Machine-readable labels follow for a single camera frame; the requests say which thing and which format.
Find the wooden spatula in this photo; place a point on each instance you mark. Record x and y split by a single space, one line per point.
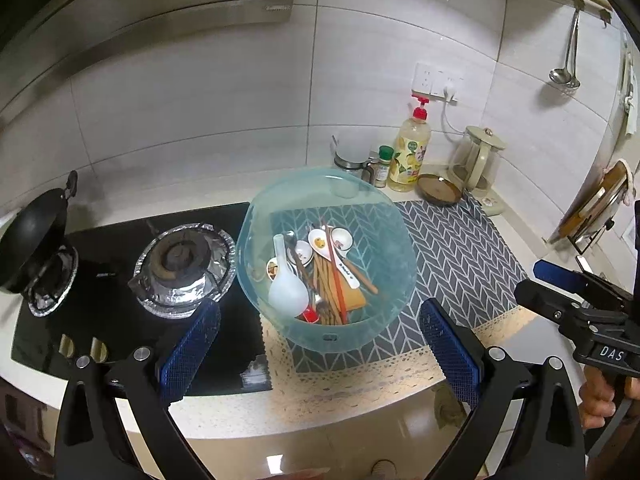
354 298

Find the glass jar black clasp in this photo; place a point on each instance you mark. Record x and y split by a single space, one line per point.
348 155

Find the left foil gas burner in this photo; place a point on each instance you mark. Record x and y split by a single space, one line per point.
48 289

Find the steel range hood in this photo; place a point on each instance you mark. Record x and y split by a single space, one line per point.
46 42

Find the brown ceramic plate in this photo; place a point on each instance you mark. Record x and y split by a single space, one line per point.
437 190

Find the white spoon bear print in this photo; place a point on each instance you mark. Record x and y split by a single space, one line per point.
272 268

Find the green cap spice bottle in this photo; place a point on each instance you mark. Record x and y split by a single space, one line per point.
382 169

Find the grey herringbone place mat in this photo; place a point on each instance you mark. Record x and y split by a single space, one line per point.
462 261

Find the glass spice jar metal lid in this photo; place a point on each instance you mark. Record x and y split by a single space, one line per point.
368 168

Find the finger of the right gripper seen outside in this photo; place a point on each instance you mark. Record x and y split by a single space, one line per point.
562 278

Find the red chopstick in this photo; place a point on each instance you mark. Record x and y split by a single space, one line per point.
336 274

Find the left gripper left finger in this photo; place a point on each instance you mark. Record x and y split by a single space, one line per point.
91 439

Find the large white plastic ladle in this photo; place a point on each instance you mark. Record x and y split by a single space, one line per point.
287 294

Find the beige glass electric kettle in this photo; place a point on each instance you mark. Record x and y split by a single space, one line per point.
474 165

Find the yellow dish soap bottle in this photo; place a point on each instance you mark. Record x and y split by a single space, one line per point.
410 147

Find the teal translucent plastic bowl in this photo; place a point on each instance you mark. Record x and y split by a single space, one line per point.
325 259

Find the black wok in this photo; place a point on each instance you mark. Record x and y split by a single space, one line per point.
34 236

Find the pot lid in rack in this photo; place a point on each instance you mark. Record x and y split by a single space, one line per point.
595 214

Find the white spoon mushroom print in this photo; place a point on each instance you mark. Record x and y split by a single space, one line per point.
304 252

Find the person right hand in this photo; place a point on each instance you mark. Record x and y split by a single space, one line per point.
598 405

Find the small white spoon red print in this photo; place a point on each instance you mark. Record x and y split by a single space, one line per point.
342 240

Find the black gas stove top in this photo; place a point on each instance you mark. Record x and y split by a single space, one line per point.
102 306

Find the wooden chopsticks bundle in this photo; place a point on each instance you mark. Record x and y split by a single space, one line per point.
330 315

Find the hanging metal ladle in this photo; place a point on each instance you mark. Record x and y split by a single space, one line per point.
564 76

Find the foil lined gas burner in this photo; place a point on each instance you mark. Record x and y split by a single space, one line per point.
181 268

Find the wooden handle metal spoon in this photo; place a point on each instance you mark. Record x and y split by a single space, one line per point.
317 301

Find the white spoon yellow duck print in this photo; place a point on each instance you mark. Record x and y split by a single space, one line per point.
319 243

